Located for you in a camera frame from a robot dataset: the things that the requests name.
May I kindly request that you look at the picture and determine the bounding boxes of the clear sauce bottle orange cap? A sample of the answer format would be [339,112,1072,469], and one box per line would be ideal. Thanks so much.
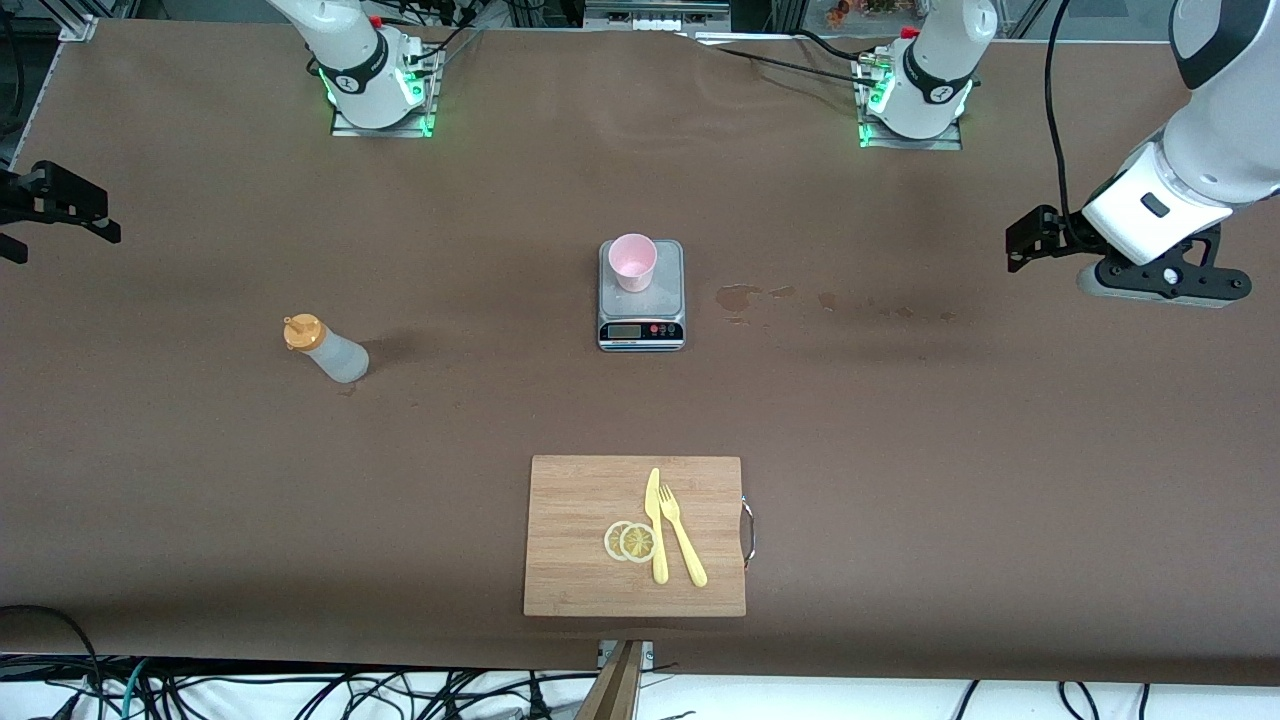
[283,313,371,385]

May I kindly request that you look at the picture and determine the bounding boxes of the pink plastic cup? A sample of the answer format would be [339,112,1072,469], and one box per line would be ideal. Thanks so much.
[609,233,658,293]

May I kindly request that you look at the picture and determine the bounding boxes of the silver digital kitchen scale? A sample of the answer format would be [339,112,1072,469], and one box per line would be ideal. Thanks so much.
[597,239,687,353]

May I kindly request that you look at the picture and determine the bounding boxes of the yellow plastic knife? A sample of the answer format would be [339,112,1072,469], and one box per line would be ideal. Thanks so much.
[645,467,670,585]

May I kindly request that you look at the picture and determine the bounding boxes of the yellow plastic fork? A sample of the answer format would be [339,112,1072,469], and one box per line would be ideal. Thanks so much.
[658,484,709,589]

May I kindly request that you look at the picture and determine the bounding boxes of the wooden cutting board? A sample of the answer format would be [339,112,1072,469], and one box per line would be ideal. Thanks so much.
[523,455,756,618]

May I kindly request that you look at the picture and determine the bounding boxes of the wooden beam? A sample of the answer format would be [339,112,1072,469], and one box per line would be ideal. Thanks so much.
[575,640,646,720]

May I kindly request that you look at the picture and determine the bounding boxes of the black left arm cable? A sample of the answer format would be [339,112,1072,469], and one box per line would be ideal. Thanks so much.
[1043,0,1086,246]

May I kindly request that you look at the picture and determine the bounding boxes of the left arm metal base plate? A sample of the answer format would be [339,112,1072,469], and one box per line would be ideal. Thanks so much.
[857,55,964,152]

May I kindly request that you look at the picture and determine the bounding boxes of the aluminium frame profile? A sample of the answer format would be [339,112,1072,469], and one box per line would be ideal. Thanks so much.
[58,0,101,43]

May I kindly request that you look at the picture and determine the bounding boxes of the black cable to arm base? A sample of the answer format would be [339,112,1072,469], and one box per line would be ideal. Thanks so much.
[690,35,883,83]

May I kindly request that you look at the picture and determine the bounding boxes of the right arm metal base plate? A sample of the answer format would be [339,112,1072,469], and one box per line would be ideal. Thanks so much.
[330,38,439,139]

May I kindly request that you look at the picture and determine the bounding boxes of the black looped floor cable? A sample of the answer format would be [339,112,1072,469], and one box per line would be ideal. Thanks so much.
[0,604,106,720]

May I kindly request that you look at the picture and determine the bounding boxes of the teal floor cable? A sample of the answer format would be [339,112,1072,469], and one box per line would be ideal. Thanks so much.
[118,658,151,719]

